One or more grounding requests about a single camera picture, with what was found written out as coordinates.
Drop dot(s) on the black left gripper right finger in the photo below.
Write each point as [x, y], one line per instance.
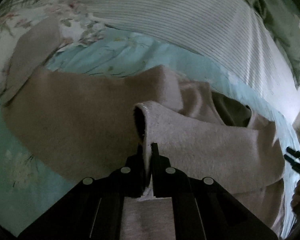
[191, 201]

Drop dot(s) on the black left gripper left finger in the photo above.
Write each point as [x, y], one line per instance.
[101, 201]

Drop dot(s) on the pink fleece garment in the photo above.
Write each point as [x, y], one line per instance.
[81, 125]

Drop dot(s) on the light blue floral bedsheet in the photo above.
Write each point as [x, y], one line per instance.
[28, 187]

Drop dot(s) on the white striped pillow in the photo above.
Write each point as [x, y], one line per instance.
[229, 32]

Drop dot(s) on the green leaf pillow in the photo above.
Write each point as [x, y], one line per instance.
[281, 18]

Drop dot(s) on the white floral quilt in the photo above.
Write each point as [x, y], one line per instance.
[17, 17]

